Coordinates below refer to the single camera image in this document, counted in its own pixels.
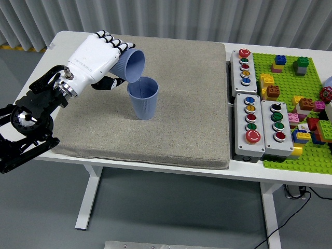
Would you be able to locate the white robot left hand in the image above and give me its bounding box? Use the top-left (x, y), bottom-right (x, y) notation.
top-left (63, 30), bottom-right (136, 95)

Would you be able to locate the blue ribbed plastic cup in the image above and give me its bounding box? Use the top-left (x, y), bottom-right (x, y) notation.
top-left (108, 48), bottom-right (146, 84)
top-left (127, 76), bottom-right (159, 121)

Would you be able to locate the grey-brown fabric mat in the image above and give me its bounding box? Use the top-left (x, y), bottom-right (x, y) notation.
top-left (50, 33), bottom-right (231, 171)

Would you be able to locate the white table leg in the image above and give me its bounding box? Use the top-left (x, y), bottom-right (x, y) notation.
top-left (260, 183), bottom-right (282, 249)
top-left (74, 165), bottom-right (103, 231)

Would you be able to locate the grey five-button control box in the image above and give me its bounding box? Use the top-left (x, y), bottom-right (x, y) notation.
top-left (229, 48), bottom-right (258, 96)
top-left (232, 93), bottom-right (267, 163)

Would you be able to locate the white pleated curtain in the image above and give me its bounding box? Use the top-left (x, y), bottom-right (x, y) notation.
top-left (0, 0), bottom-right (332, 52)

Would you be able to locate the large yellow toy block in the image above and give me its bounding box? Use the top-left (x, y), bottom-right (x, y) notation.
top-left (259, 73), bottom-right (275, 91)

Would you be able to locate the brown toy block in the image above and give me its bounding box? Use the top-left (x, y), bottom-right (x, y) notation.
top-left (298, 98), bottom-right (314, 111)
top-left (266, 85), bottom-right (281, 101)

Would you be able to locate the blue toy block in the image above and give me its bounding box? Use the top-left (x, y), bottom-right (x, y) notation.
top-left (274, 54), bottom-right (288, 66)
top-left (310, 132), bottom-right (325, 145)
top-left (292, 129), bottom-right (311, 145)

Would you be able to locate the green studded baseplate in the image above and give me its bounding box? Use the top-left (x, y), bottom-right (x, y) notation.
top-left (252, 52), bottom-right (332, 175)

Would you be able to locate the white toy block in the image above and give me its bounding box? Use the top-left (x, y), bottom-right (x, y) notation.
top-left (295, 105), bottom-right (312, 117)

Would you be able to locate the yellow round toy block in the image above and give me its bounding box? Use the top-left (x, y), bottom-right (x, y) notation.
top-left (289, 145), bottom-right (303, 160)

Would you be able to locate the red toy block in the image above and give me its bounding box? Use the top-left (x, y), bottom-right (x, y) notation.
top-left (307, 117), bottom-right (321, 132)

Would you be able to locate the red valve wheel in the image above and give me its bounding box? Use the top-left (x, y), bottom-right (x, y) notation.
top-left (319, 87), bottom-right (332, 102)

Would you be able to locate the white box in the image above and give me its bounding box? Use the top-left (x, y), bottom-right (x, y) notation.
top-left (324, 101), bottom-right (332, 122)

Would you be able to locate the large green toy block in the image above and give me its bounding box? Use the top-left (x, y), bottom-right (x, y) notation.
top-left (315, 119), bottom-right (332, 143)

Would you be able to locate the grey selector switch control box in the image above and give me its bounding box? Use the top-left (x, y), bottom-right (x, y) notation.
top-left (260, 100), bottom-right (295, 158)

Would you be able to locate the black floor cable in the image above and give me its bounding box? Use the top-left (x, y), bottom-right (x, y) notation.
top-left (255, 190), bottom-right (312, 249)
top-left (310, 186), bottom-right (332, 200)

